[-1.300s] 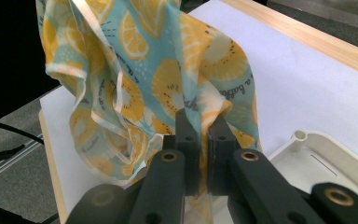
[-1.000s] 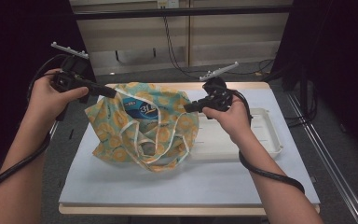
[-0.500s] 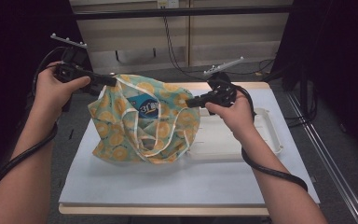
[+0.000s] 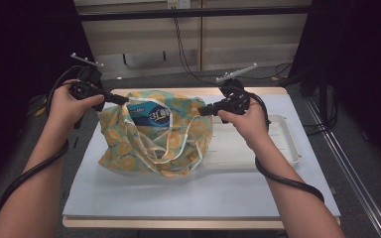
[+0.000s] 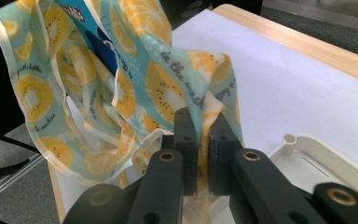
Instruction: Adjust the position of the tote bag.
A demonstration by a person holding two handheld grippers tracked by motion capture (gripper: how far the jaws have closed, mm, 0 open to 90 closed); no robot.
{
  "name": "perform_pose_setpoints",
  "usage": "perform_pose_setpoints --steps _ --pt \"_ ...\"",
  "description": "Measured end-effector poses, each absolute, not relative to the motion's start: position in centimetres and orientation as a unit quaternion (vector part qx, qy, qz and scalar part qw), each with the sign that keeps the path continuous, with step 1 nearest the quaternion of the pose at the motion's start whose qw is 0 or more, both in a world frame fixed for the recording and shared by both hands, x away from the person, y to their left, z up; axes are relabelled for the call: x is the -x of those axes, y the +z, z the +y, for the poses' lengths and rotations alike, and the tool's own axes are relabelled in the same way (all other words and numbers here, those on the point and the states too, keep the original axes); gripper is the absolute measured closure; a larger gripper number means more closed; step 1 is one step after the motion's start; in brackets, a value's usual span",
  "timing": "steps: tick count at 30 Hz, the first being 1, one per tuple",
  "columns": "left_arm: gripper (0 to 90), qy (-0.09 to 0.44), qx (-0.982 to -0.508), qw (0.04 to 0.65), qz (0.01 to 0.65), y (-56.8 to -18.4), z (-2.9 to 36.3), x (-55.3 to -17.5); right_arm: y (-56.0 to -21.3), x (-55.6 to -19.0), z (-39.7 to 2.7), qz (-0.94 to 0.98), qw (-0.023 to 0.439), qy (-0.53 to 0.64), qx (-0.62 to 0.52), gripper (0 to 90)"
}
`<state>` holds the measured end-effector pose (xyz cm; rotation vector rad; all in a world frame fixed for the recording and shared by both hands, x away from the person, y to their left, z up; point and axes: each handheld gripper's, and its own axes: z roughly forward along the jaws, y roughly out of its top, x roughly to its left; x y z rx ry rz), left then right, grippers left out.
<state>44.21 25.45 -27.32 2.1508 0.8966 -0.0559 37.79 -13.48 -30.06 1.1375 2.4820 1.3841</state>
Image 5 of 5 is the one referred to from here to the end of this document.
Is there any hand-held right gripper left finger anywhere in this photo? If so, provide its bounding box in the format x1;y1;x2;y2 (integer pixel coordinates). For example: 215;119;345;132
162;106;200;197

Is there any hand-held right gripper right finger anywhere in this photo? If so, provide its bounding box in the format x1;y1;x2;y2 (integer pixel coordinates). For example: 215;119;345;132
207;112;244;197

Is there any lemon print fabric bag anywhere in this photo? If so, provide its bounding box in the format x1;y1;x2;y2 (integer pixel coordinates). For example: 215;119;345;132
0;0;245;224

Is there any white plastic tray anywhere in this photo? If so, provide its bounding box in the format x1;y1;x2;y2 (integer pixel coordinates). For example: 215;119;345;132
217;133;358;224

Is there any blue box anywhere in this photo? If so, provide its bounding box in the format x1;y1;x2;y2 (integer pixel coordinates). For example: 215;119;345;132
55;0;121;77

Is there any metal stand bar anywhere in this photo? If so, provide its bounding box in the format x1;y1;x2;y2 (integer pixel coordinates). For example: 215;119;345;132
0;153;49;203

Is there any black cable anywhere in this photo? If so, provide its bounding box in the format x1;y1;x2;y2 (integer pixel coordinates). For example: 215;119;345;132
0;158;32;182
0;128;42;155

